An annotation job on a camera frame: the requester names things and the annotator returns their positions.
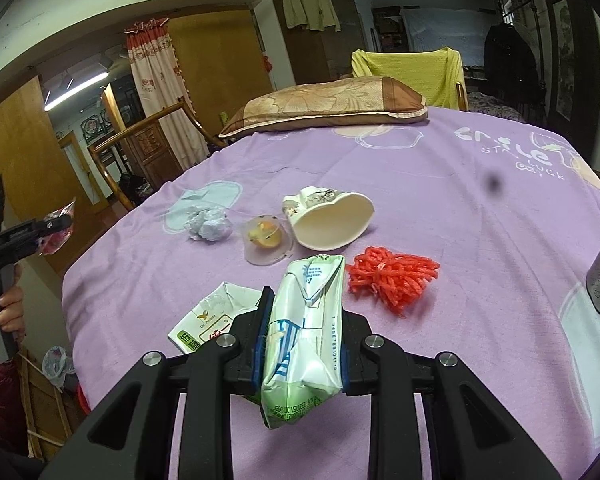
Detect yellow cloth covered chair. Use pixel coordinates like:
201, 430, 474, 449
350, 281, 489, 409
351, 46, 468, 111

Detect white paper cup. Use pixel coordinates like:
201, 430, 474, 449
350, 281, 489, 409
281, 186, 376, 252

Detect red string bundle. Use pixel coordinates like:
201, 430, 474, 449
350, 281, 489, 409
345, 246, 441, 318

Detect black hanging coat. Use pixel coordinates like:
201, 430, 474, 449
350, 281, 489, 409
482, 24, 541, 121

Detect dark wooden wardrobe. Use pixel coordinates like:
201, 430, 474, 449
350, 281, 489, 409
267, 0, 368, 86

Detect white drink carton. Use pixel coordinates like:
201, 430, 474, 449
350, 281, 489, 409
167, 281, 263, 356

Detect purple printed bedsheet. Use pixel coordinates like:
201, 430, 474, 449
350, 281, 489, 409
60, 105, 600, 480

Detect wooden board crate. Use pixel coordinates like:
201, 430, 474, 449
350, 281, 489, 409
17, 350, 88, 461

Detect white tissue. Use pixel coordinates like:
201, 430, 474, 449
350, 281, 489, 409
184, 207, 231, 243

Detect floral curtain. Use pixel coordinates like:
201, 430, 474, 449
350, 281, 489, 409
125, 18, 211, 171

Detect person's left hand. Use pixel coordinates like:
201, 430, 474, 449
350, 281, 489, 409
0, 266, 27, 342

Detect clear yellow jelly cup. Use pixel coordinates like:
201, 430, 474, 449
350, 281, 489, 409
241, 214, 294, 266

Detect green wet wipes packet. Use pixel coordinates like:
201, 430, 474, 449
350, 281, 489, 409
260, 254, 347, 430

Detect clear red plastic wrapper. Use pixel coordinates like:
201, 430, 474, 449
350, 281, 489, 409
36, 199, 77, 257

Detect dark framed painting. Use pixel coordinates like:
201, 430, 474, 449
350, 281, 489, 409
550, 0, 587, 121

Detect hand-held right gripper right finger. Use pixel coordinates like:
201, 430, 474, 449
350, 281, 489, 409
337, 305, 563, 480

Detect fluorescent tube light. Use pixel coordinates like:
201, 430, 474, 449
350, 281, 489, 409
44, 72, 110, 112

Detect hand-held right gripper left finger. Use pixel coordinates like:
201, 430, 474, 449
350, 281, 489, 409
40, 286, 277, 480

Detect brown floral pillow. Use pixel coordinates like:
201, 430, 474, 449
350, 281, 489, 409
219, 76, 429, 138

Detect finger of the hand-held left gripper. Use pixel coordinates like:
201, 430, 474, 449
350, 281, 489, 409
34, 213, 74, 242

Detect curved wooden armchair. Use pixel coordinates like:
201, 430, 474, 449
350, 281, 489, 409
89, 101, 231, 211

